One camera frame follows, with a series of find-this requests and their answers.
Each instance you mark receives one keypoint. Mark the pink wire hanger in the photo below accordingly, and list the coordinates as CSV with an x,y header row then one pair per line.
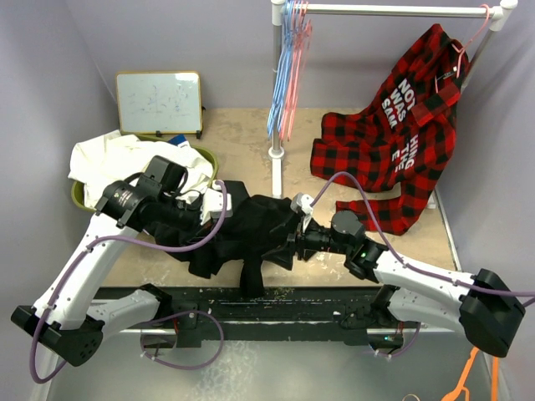
x,y
300,31

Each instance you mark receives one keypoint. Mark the white metal clothes rack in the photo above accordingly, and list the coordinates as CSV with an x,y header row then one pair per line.
x,y
499,16

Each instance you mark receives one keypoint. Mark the olive green laundry basket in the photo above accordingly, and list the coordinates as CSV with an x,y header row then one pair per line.
x,y
209,156

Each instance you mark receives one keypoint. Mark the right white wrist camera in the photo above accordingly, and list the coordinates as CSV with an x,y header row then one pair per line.
x,y
303,204

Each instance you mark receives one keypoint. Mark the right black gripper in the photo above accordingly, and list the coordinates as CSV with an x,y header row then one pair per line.
x,y
283,256

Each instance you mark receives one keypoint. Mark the white cloth in basket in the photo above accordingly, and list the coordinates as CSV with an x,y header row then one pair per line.
x,y
121,163

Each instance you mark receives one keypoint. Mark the red black plaid shirt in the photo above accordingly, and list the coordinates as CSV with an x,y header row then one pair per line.
x,y
405,137

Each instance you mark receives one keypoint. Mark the orange plastic hanger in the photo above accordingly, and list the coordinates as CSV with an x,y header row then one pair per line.
x,y
461,388

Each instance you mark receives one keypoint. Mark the blue wire hanger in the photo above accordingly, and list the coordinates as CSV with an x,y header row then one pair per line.
x,y
282,44

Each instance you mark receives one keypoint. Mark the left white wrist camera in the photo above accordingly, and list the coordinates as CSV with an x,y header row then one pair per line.
x,y
214,203

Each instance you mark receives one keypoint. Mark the pink hanger holding plaid shirt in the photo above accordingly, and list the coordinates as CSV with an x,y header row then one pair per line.
x,y
457,68

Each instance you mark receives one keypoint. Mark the small whiteboard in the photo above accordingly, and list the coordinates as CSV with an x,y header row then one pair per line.
x,y
159,103

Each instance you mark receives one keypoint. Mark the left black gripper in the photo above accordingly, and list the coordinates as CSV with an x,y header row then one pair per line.
x,y
196,202

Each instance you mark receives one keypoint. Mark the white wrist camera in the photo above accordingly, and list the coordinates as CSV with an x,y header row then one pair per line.
x,y
303,204
214,203

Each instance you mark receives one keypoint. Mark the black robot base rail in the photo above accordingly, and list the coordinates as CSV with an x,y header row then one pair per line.
x,y
282,314

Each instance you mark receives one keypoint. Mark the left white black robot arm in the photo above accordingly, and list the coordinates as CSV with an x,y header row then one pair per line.
x,y
63,319

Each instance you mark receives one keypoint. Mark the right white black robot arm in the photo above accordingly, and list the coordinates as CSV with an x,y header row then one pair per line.
x,y
479,306

